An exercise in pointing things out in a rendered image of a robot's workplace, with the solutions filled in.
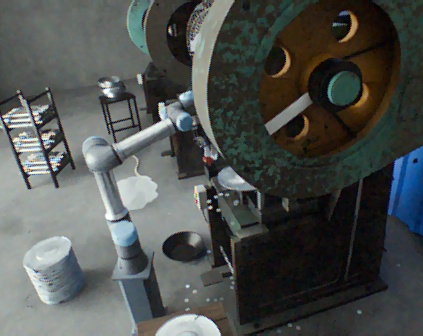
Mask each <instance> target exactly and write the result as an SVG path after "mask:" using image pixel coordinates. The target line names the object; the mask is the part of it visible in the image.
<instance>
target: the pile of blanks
mask: <svg viewBox="0 0 423 336"><path fill-rule="evenodd" d="M24 267H25V266H24ZM25 268H26V270H27V272H28V274H29V276H30V278H31V279H32V283H33V284H34V286H35V287H36V290H37V292H38V293H39V295H40V298H41V300H43V301H44V302H45V303H47V304H51V305H55V304H60V302H61V303H62V302H66V301H67V300H69V299H72V298H73V297H74V296H76V295H77V293H79V292H80V291H81V289H82V287H83V286H84V276H83V271H82V270H81V267H80V265H79V261H78V260H77V258H76V256H75V252H74V249H73V247H72V245H71V250H70V252H68V254H67V255H66V256H65V257H64V259H62V260H61V261H60V262H58V263H57V264H55V265H52V266H51V267H48V268H46V269H45V268H44V269H39V270H34V269H33V270H31V269H28V268H27V267H25Z"/></svg>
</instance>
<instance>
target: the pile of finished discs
mask: <svg viewBox="0 0 423 336"><path fill-rule="evenodd" d="M155 336H221V335H220V333H219V330H218V328H217V327H216V326H215V324H214V323H212V321H211V320H208V319H207V318H206V317H204V316H196V314H184V315H180V316H176V317H174V318H172V319H169V321H167V322H165V324H163V325H162V326H161V328H160V329H158V330H157V332H156V335H155Z"/></svg>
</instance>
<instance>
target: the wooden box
mask: <svg viewBox="0 0 423 336"><path fill-rule="evenodd" d="M184 314H196V316H204V317H206V318H207V319H208V320H211V321H212V323H214V324H215V326H216V327H217V328H218V330H219V333H220V335H221V336H234V335H233V333H232V330H231V326H230V323H229V321H228V319H227V314H226V312H225V309H224V307H223V302H216V303H213V304H210V305H204V306H201V307H198V308H196V309H189V310H186V311H184V312H177V313H174V314H172V315H165V316H162V317H160V318H157V319H154V318H153V319H150V320H148V321H145V322H143V321H142V322H138V323H137V332H138V336H155V335H156V332H157V330H158V329H160V328H161V326H162V325H163V324H165V322H167V321H169V319H172V318H174V317H176V316H180V315H184Z"/></svg>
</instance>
